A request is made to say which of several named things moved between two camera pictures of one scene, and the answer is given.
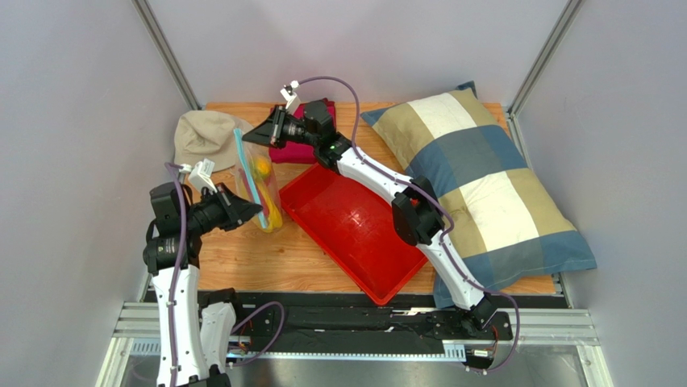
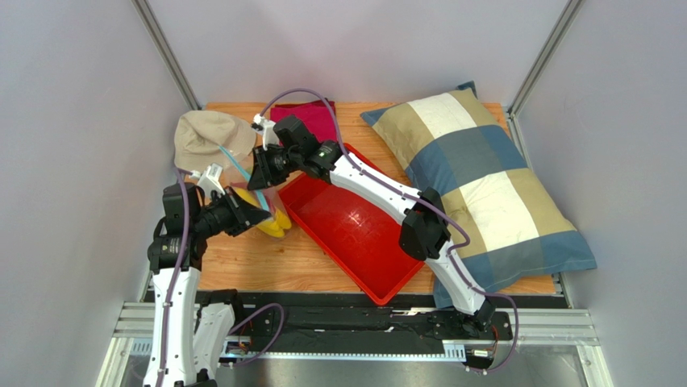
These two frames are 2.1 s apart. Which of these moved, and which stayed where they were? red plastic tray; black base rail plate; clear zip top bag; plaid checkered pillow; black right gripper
Moved: clear zip top bag; black right gripper
Stayed: red plastic tray; plaid checkered pillow; black base rail plate
